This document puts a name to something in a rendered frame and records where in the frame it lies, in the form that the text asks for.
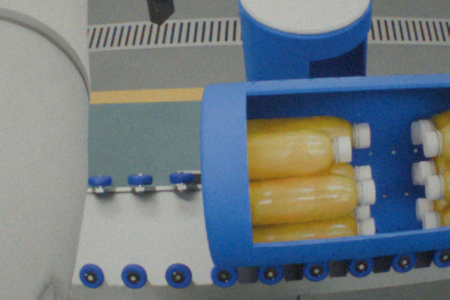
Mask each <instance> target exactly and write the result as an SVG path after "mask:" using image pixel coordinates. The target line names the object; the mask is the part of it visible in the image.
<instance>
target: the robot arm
mask: <svg viewBox="0 0 450 300"><path fill-rule="evenodd" d="M147 4H148V8H149V9H148V12H149V19H150V22H151V23H152V24H154V23H156V24H157V25H159V26H161V25H162V24H163V23H164V22H165V21H166V20H167V19H168V18H169V17H170V16H171V15H172V14H173V13H174V12H175V9H174V1H173V0H147ZM88 59H89V53H88V0H0V300H68V296H69V294H70V292H69V291H70V289H71V287H72V279H73V273H74V270H75V265H76V259H77V256H76V255H77V253H78V248H79V241H80V235H81V227H82V223H83V218H84V217H83V215H84V208H85V204H86V195H87V189H88V176H89V171H88V115H89V104H90V93H91V77H90V68H89V61H88Z"/></svg>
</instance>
